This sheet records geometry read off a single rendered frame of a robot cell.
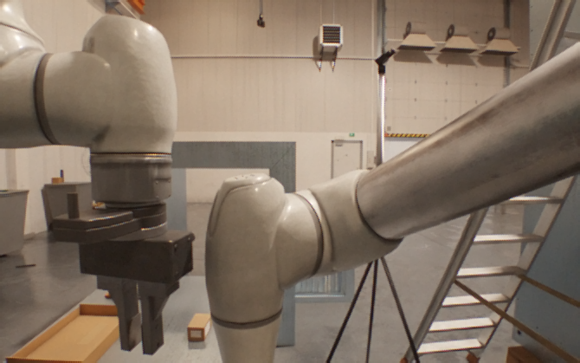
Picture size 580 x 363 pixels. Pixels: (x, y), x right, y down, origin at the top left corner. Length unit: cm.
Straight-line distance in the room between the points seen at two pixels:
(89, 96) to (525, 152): 40
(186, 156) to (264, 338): 187
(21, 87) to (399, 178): 40
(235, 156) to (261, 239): 177
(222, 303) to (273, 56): 1019
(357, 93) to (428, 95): 252
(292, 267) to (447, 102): 1133
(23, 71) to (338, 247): 40
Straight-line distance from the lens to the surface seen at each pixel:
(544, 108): 30
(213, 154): 213
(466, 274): 179
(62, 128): 37
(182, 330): 153
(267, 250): 35
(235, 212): 35
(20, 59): 39
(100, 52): 36
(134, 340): 45
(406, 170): 34
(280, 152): 207
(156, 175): 35
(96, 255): 41
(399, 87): 1092
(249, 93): 1021
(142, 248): 36
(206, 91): 1048
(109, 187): 35
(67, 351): 157
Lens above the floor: 142
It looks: 4 degrees down
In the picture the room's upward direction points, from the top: straight up
